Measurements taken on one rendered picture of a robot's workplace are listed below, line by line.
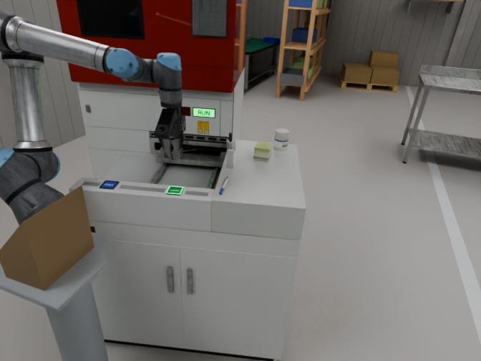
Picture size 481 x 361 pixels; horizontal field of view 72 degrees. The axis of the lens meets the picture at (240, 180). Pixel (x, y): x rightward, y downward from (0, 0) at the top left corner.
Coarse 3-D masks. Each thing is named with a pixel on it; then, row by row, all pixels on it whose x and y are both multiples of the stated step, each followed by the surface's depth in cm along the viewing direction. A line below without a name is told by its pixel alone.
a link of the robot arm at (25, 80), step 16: (16, 64) 105; (32, 64) 107; (16, 80) 106; (32, 80) 108; (16, 96) 107; (32, 96) 109; (16, 112) 108; (32, 112) 109; (16, 128) 110; (32, 128) 110; (16, 144) 110; (32, 144) 110; (48, 144) 115; (48, 160) 114; (48, 176) 115
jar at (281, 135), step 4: (280, 128) 169; (276, 132) 165; (280, 132) 164; (284, 132) 164; (288, 132) 165; (276, 136) 166; (280, 136) 164; (284, 136) 164; (276, 140) 166; (280, 140) 165; (284, 140) 165; (276, 144) 167; (280, 144) 166; (284, 144) 166; (276, 148) 168; (280, 148) 167; (284, 148) 167
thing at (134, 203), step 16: (96, 192) 127; (112, 192) 126; (128, 192) 127; (144, 192) 127; (160, 192) 128; (192, 192) 130; (208, 192) 129; (96, 208) 130; (112, 208) 130; (128, 208) 129; (144, 208) 128; (160, 208) 127; (176, 208) 127; (192, 208) 126; (208, 208) 125; (144, 224) 132; (160, 224) 131; (176, 224) 130; (192, 224) 130; (208, 224) 129
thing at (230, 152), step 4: (228, 140) 142; (228, 144) 143; (232, 144) 142; (228, 148) 146; (232, 148) 145; (228, 152) 144; (232, 152) 144; (228, 156) 145; (232, 156) 144; (228, 160) 146; (232, 160) 145; (228, 164) 146; (232, 164) 146; (232, 168) 147
